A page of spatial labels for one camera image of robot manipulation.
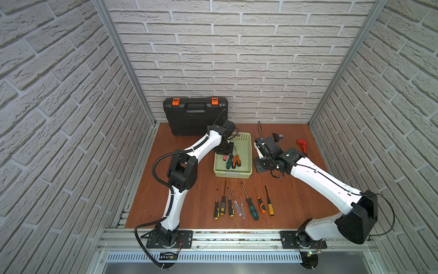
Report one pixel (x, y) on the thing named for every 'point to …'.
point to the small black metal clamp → (276, 137)
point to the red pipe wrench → (303, 144)
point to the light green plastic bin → (242, 148)
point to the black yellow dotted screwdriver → (223, 202)
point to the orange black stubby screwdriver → (234, 162)
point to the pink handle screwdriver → (225, 157)
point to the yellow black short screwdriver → (231, 207)
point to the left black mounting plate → (183, 240)
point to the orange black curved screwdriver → (262, 206)
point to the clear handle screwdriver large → (236, 205)
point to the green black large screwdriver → (253, 211)
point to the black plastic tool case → (193, 116)
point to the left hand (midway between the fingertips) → (231, 150)
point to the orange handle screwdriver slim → (238, 160)
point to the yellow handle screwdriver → (271, 209)
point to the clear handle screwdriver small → (243, 210)
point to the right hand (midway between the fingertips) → (261, 162)
